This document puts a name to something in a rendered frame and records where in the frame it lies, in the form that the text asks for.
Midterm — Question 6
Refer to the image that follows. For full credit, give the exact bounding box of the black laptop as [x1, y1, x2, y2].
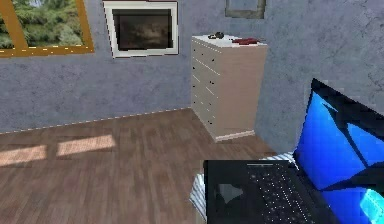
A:
[203, 77, 384, 224]

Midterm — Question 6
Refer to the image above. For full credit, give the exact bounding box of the beige chest of drawers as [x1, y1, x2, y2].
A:
[190, 34, 269, 143]

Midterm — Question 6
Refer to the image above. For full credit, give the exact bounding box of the white striped cloth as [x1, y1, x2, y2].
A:
[189, 151, 299, 222]

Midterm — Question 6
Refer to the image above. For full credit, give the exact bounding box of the dark red object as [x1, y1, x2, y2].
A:
[231, 37, 261, 46]

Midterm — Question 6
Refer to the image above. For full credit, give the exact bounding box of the white framed dark picture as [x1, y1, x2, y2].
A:
[102, 0, 180, 59]

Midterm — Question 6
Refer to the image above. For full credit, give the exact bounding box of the grey framed picture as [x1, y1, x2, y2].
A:
[224, 0, 267, 20]

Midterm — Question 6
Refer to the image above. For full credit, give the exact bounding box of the wooden framed window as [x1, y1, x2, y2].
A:
[0, 0, 96, 59]

